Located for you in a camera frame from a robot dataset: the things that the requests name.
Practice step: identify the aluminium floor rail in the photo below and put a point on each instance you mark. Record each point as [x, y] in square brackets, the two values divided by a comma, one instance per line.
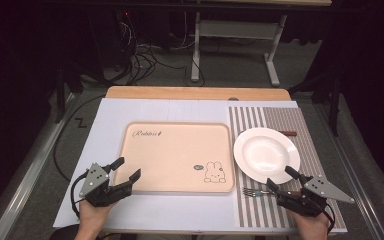
[30, 173]
[350, 173]

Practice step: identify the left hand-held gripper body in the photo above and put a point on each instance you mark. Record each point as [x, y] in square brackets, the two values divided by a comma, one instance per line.
[95, 180]

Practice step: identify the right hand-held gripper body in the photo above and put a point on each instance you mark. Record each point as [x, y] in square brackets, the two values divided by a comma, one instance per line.
[320, 190]

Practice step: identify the light blue table mat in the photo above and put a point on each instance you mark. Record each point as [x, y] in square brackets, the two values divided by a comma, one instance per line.
[166, 110]

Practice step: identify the white deep plate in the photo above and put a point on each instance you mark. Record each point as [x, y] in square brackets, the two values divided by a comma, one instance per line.
[263, 155]

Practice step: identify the black metal stand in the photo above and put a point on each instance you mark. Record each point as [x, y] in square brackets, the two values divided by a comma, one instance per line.
[60, 100]
[334, 106]

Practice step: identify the grey striped placemat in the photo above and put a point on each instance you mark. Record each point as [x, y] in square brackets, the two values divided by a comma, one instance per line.
[290, 116]

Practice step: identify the person's left hand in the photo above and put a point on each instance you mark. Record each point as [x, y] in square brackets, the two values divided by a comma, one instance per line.
[91, 216]

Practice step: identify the person's right hand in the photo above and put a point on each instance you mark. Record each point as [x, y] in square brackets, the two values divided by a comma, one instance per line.
[310, 225]

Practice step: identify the white metal desk frame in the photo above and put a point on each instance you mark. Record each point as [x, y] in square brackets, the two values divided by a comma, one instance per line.
[233, 28]

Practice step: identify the person's dark clothing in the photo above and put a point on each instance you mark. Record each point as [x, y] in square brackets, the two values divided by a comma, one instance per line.
[63, 233]

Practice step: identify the beige tray with rabbit print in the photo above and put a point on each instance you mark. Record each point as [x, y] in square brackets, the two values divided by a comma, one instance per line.
[173, 156]

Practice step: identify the dark round table cap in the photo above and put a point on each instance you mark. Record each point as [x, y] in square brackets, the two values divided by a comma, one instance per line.
[233, 98]

